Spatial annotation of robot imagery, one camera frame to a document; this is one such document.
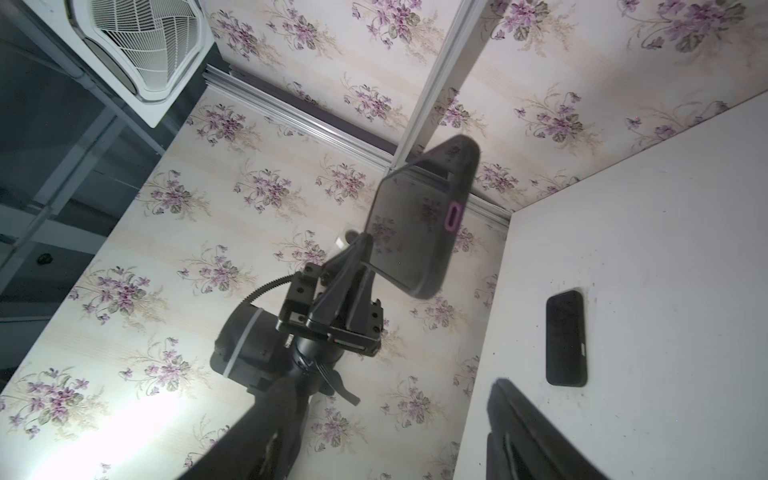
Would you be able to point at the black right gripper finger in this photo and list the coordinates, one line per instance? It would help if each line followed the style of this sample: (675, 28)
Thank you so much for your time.
(524, 444)

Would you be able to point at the black phone in black case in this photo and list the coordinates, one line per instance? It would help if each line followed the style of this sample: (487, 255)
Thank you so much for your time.
(565, 344)

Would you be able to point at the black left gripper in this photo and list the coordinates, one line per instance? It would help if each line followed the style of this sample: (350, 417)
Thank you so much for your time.
(333, 304)

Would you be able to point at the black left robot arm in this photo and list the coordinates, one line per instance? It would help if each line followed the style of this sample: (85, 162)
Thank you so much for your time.
(282, 343)

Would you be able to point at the white ceiling fan unit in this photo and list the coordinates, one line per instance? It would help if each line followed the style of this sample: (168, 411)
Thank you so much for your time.
(146, 51)

